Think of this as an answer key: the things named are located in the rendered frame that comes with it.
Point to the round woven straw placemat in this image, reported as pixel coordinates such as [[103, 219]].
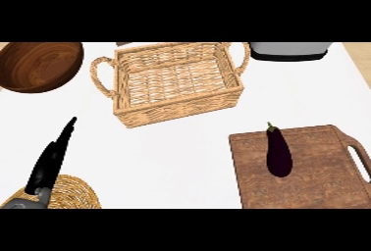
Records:
[[72, 194]]

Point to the dark purple eggplant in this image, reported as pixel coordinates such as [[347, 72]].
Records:
[[278, 153]]

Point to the brown wooden bowl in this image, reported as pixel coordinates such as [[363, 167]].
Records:
[[38, 67]]

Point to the grey appliance with black base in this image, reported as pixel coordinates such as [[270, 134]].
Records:
[[289, 50]]

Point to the tan wicker basket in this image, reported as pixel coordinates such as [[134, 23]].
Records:
[[173, 81]]

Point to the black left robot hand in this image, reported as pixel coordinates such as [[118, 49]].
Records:
[[47, 163]]

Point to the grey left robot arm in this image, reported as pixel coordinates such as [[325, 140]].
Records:
[[28, 202]]

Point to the brown wooden cutting board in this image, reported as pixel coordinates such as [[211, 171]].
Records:
[[304, 170]]

